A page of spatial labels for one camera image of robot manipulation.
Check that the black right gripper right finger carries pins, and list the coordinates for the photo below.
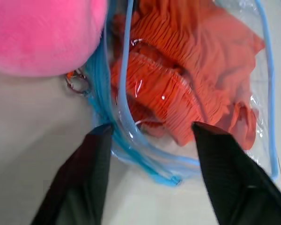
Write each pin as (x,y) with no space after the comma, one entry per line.
(236,182)

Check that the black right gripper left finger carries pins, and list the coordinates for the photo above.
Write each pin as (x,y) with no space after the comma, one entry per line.
(84,178)

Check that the orange cloth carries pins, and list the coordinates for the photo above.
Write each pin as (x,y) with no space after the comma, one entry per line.
(178,70)

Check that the clear blue-trimmed plastic pouch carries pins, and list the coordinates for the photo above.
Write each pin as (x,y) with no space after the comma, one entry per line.
(224,47)

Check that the pink plush cloth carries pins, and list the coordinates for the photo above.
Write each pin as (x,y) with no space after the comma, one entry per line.
(42,35)

